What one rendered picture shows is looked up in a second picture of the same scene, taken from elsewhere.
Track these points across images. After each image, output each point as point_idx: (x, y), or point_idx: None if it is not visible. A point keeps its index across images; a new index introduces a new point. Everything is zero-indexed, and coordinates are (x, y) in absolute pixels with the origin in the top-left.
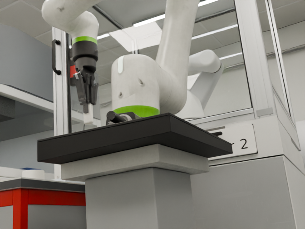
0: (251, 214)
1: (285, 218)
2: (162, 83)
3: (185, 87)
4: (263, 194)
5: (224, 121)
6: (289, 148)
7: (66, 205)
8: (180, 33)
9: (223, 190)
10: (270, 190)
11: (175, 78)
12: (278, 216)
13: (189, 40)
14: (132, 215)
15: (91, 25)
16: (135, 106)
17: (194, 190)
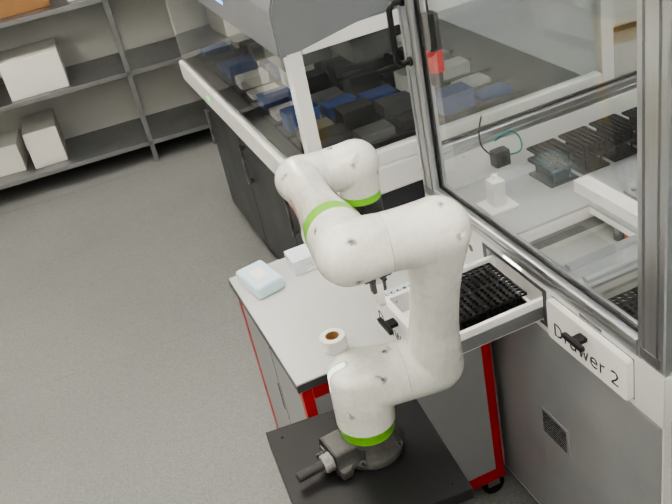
0: (618, 453)
1: (651, 491)
2: (388, 401)
3: (448, 373)
4: (633, 447)
5: (600, 324)
6: None
7: None
8: (424, 324)
9: (593, 402)
10: (641, 451)
11: (424, 372)
12: (645, 483)
13: (443, 327)
14: None
15: (355, 182)
16: (347, 435)
17: (563, 371)
